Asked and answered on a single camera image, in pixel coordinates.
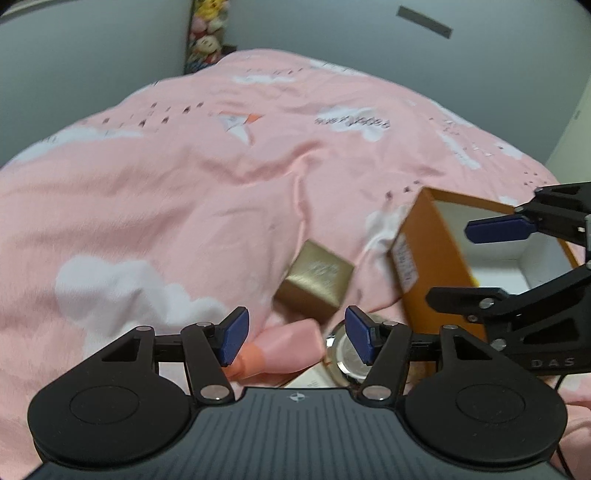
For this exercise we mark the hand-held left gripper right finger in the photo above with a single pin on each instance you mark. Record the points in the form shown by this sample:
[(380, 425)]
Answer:
[(361, 334)]

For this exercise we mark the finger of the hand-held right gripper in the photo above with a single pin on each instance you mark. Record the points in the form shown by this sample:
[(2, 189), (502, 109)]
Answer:
[(496, 230), (466, 297)]

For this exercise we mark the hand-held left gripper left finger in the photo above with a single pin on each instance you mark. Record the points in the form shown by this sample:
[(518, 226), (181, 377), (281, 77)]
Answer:
[(234, 334)]

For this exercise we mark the orange cardboard box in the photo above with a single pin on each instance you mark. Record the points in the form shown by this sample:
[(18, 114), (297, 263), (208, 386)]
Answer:
[(434, 263)]

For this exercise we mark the pink bottle with orange cap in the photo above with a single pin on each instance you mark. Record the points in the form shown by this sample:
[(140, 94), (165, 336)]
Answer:
[(286, 344)]

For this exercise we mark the round silver tin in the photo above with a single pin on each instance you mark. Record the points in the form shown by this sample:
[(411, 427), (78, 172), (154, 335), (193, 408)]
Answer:
[(348, 360)]

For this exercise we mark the gold cube box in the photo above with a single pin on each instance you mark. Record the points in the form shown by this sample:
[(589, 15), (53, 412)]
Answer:
[(314, 279)]

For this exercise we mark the pink printed blanket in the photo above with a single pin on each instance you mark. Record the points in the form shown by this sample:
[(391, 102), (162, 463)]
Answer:
[(161, 184)]

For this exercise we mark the cream plush toy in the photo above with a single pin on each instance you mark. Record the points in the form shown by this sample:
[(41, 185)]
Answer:
[(205, 45)]

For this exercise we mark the pink plush toy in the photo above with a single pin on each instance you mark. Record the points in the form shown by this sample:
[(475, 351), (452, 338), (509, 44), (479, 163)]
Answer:
[(203, 23)]

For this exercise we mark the yellow plush toy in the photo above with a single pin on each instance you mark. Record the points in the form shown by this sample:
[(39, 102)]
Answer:
[(210, 5)]

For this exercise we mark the grey wall strip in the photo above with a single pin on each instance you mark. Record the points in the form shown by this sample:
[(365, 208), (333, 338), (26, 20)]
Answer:
[(425, 21)]

